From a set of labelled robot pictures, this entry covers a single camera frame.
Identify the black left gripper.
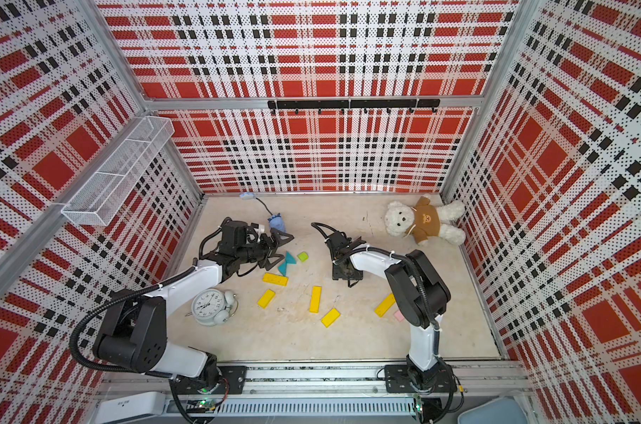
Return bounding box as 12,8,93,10
236,228,294,270

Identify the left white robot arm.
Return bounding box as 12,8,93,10
69,217,294,390

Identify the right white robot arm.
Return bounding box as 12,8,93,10
322,230,456,393

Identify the blue plastic toy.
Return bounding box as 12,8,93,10
267,213,286,232

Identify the yellow block upper left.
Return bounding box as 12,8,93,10
262,273,289,286

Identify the yellow block lower left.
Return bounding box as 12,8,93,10
257,289,276,309

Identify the yellow upright block centre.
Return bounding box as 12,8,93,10
309,286,322,314

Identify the yellow block bottom centre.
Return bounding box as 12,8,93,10
322,308,341,328

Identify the yellow block right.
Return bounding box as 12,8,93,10
375,293,396,318

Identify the white twin-bell alarm clock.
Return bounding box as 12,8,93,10
189,288,239,327

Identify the white teddy bear brown hoodie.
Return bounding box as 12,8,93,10
383,194,466,246

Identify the white box bottom left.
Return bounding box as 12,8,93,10
94,391,165,424

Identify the grey bin bottom right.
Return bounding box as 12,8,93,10
458,397,529,424

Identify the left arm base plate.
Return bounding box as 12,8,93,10
170,366,247,395

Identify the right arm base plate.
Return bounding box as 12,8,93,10
384,363,457,394

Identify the black wall hook rail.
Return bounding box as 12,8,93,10
267,98,442,113

